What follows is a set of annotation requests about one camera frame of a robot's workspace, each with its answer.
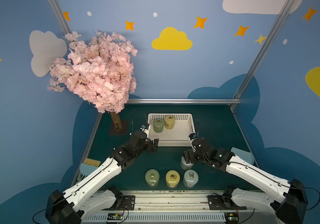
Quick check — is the yellow tea canister front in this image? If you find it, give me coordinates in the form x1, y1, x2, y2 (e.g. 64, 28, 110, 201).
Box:
166, 170, 181, 189

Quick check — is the green tea canister back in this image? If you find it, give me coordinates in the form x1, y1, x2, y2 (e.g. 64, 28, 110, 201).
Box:
153, 119, 164, 133

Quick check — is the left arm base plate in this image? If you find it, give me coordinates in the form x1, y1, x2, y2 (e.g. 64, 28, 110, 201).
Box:
115, 195, 136, 211

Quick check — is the light blue dustpan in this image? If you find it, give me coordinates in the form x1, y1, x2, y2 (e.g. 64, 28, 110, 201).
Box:
231, 147, 254, 165

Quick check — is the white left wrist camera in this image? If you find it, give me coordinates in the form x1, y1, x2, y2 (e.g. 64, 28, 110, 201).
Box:
140, 123, 150, 137

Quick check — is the left green circuit board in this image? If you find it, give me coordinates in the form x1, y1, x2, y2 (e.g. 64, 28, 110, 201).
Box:
106, 213, 124, 222

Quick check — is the aluminium base rail track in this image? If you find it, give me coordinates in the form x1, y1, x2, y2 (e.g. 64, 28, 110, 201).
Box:
82, 190, 279, 224

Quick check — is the brown tree trunk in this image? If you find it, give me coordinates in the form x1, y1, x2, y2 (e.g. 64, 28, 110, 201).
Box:
110, 112, 123, 131

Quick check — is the pink cherry blossom tree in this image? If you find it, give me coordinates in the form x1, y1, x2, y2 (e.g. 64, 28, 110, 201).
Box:
48, 31, 138, 113

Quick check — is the green tea canister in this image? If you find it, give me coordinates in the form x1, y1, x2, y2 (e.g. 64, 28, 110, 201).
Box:
145, 169, 160, 188
153, 119, 164, 133

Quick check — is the aluminium frame rail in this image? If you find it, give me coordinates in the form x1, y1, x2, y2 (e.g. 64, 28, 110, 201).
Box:
127, 99, 241, 105

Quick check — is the green circuit board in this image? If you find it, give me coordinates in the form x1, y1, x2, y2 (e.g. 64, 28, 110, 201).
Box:
224, 213, 239, 224
106, 213, 124, 222

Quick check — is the blue tea canister back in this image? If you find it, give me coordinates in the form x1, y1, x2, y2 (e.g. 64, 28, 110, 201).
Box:
180, 156, 194, 171

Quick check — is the dark square tree base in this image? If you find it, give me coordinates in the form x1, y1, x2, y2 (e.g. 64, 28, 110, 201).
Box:
109, 120, 129, 135

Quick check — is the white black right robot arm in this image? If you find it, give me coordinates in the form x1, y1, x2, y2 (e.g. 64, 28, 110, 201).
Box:
183, 133, 308, 224

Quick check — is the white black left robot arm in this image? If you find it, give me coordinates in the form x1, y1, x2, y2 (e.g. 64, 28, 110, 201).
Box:
45, 130, 159, 224

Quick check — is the right green circuit board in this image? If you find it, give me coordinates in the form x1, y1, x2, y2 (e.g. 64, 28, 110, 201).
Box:
224, 213, 239, 224

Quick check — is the white perforated plastic basket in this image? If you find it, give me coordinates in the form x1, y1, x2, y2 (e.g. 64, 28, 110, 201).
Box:
148, 113, 195, 147

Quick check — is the yellow tea canister back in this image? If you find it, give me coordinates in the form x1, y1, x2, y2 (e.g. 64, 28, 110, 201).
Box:
164, 115, 176, 130

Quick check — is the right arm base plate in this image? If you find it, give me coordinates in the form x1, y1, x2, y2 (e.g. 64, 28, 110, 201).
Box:
207, 195, 242, 211

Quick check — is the green tea canister front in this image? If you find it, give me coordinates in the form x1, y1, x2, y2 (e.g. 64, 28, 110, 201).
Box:
145, 169, 160, 188

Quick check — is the blue tea canister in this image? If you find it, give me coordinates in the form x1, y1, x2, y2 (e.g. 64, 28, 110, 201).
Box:
183, 169, 199, 188
180, 156, 194, 171

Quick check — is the light blue hand brush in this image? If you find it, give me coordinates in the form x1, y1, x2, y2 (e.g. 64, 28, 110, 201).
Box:
79, 158, 101, 176

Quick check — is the yellow tea canister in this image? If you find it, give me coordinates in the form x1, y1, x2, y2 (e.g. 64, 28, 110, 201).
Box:
166, 170, 181, 189
164, 115, 176, 130

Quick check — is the blue tea canister front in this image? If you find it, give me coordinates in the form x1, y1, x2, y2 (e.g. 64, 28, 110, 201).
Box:
183, 169, 199, 188

